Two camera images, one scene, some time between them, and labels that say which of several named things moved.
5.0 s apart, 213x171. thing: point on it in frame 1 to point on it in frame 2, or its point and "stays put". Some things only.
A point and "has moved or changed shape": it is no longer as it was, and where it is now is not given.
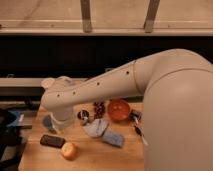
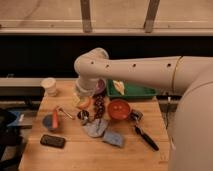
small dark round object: x=83 y=114 stays put
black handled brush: x=136 y=116 stays put
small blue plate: x=47 y=121 stays put
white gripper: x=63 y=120 to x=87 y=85
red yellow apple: x=70 y=151 has moved or changed shape
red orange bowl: x=118 y=110 stays put
